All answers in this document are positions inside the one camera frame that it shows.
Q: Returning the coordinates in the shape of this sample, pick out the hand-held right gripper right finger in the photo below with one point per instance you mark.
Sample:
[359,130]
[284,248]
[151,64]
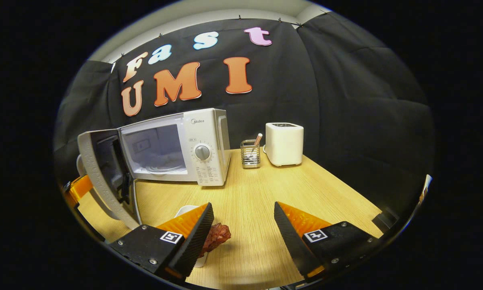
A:
[289,241]

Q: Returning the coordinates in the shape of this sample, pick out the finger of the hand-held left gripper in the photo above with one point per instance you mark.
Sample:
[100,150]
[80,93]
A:
[80,187]

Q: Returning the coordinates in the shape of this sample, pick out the white microwave oven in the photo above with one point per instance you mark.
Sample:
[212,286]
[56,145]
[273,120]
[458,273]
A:
[209,133]

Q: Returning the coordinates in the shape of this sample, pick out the white dish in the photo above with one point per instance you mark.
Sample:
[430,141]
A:
[185,210]

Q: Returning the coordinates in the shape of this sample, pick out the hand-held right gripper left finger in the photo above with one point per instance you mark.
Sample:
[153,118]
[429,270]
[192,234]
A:
[197,241]

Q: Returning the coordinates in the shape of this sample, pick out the pink utensil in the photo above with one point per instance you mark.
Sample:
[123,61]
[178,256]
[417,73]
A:
[258,139]

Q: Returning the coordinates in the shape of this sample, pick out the reddish brown meat piece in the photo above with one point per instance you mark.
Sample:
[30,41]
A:
[219,235]

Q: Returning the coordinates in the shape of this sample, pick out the white toaster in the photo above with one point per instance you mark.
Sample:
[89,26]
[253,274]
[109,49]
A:
[283,145]

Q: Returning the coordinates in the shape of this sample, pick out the black flat object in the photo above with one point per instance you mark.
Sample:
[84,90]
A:
[385,220]

